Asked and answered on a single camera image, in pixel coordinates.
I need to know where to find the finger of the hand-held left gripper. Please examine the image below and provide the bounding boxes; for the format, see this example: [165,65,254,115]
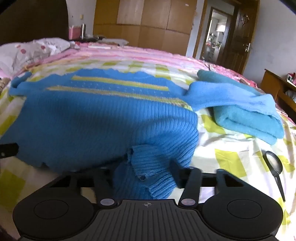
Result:
[0,143,19,159]

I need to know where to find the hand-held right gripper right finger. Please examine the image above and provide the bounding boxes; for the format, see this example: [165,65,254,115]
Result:
[170,160,244,208]

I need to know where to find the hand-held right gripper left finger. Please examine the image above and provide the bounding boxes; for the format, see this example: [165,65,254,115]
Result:
[45,162,121,208]

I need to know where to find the blue knit sweater yellow stripes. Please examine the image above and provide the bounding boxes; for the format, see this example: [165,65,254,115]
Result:
[9,68,277,200]

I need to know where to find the green checkered bed sheet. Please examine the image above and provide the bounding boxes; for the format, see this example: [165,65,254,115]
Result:
[0,59,296,232]

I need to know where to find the folded teal fleece garment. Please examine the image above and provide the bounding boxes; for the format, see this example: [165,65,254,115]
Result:
[196,70,285,146]

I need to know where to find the black magnifying glass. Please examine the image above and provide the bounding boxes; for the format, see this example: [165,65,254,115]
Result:
[262,151,286,202]

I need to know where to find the grey pillow with pink dots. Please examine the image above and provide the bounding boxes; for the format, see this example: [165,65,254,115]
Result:
[0,38,71,77]

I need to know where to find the pink floral quilt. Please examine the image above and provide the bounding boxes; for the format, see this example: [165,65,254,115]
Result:
[203,62,258,88]

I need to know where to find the pink striped blanket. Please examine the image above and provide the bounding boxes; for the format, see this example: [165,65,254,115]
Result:
[23,43,232,75]

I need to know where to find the wooden cabinet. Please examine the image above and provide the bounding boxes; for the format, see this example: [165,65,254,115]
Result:
[261,69,296,116]

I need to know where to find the dark wooden headboard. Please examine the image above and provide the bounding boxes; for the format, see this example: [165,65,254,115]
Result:
[0,0,70,45]

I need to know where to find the pink box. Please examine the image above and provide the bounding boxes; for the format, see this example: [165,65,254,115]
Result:
[68,26,81,40]

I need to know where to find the dark nightstand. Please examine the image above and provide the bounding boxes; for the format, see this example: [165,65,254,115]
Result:
[74,36,103,44]

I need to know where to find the white cloth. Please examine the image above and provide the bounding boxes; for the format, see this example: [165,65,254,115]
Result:
[102,38,129,46]

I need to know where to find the dark wooden door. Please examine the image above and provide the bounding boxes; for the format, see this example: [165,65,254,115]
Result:
[228,0,259,75]

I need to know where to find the wooden wardrobe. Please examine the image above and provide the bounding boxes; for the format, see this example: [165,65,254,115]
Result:
[92,0,198,56]

